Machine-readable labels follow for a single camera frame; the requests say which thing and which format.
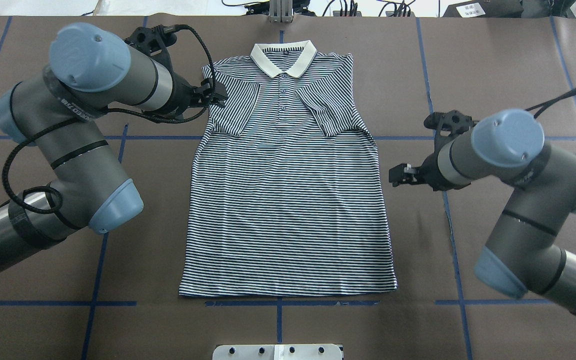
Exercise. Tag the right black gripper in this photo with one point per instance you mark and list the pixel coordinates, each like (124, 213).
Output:
(431, 172)

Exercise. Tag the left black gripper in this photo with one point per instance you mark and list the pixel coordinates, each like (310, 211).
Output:
(182, 95)

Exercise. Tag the striped polo shirt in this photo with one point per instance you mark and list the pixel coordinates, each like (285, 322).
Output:
(285, 195)

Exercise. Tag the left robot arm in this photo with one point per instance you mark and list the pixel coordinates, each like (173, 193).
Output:
(62, 175)

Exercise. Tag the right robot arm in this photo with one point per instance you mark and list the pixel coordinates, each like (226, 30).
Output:
(520, 255)

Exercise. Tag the black box with label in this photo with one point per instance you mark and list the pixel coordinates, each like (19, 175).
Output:
(485, 9)

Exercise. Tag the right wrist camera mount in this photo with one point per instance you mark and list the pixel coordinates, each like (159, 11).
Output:
(448, 126)

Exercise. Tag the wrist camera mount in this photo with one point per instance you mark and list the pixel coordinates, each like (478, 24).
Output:
(154, 42)
(448, 126)

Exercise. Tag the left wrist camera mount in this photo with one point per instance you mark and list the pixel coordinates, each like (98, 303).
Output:
(154, 42)

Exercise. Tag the aluminium frame post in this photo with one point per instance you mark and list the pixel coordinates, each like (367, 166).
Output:
(281, 11)

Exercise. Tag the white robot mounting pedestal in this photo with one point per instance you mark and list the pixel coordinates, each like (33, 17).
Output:
(304, 351)

